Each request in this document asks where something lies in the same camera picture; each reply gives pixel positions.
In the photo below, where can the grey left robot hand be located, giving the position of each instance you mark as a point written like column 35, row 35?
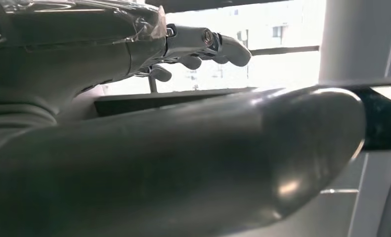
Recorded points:
column 149, row 170

